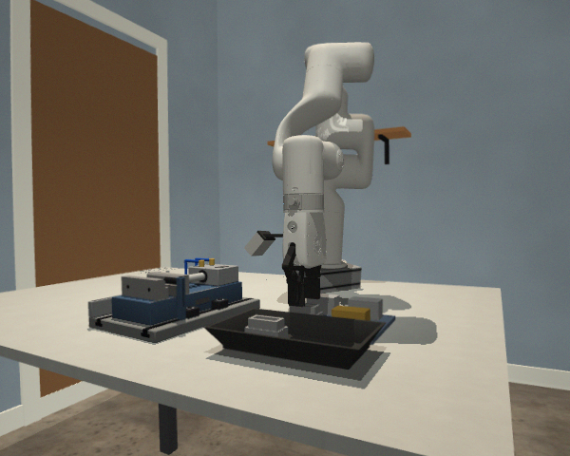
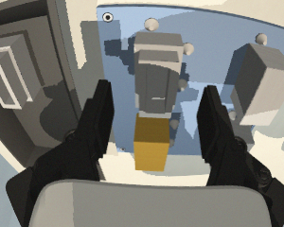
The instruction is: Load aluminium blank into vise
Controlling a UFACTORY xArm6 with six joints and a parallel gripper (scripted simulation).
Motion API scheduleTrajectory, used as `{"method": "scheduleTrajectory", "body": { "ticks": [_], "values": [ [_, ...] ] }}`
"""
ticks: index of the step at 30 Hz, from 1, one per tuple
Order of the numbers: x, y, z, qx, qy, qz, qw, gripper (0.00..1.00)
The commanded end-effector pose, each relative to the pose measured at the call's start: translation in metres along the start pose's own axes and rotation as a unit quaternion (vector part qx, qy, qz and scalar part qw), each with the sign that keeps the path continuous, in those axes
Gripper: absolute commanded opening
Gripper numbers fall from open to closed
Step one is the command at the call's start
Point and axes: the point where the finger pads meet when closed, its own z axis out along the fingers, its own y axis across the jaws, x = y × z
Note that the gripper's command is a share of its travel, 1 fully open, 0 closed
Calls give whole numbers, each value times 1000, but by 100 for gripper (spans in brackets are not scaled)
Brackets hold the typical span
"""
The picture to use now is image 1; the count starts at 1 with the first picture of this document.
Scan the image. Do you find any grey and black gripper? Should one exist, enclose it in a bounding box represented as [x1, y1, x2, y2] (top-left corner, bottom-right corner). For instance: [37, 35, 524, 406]
[282, 209, 327, 307]

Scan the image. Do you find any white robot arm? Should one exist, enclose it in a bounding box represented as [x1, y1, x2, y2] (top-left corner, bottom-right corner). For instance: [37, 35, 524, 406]
[273, 43, 374, 269]

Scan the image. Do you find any golden yellow block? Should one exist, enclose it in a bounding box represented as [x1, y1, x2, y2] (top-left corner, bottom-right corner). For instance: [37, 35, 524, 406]
[332, 306, 371, 321]

